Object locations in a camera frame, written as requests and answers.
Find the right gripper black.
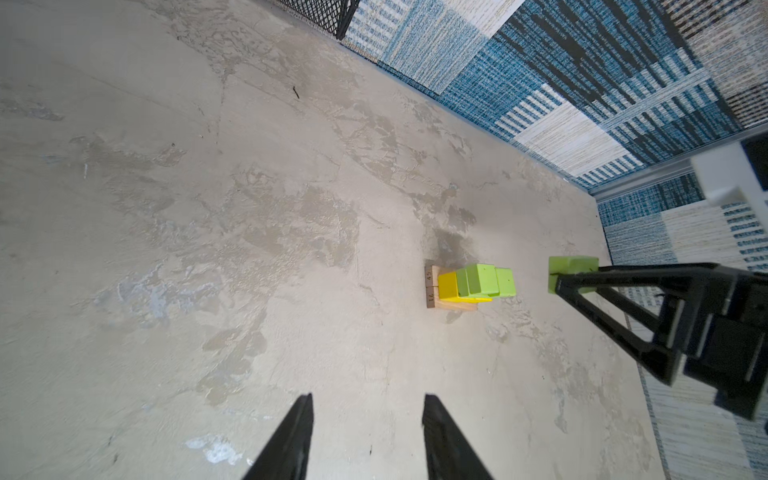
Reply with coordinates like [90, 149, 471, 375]
[555, 263, 767, 420]

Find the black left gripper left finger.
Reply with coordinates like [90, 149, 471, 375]
[243, 393, 314, 480]

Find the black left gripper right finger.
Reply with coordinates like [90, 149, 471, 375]
[422, 394, 493, 480]

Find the long green block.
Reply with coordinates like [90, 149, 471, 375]
[548, 256, 599, 294]
[456, 267, 468, 297]

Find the small green block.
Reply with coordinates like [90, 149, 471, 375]
[464, 264, 499, 298]
[495, 267, 516, 298]

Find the yellow cube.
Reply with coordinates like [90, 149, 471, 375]
[438, 272, 492, 304]

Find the natural wood block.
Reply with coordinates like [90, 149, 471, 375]
[425, 265, 478, 312]

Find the black mesh wire shelf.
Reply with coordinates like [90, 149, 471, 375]
[277, 0, 360, 40]

